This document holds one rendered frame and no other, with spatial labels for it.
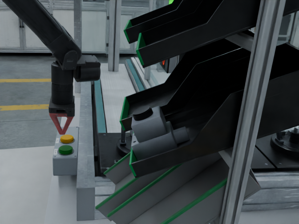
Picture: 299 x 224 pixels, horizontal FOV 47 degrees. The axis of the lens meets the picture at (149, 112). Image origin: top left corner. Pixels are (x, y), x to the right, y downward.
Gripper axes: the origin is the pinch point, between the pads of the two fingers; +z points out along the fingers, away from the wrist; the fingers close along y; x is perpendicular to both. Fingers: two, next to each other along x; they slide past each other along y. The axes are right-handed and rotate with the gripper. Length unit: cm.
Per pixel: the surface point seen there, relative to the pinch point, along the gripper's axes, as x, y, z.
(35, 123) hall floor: 35, 234, 102
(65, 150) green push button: -0.9, -1.1, 5.3
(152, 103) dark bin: -18.9, -27.0, -19.1
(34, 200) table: 6.9, -8.7, 16.8
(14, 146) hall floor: 48, 188, 102
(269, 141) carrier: -67, 2, 4
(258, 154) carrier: -59, -6, 4
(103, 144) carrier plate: -12.0, 2.3, 5.2
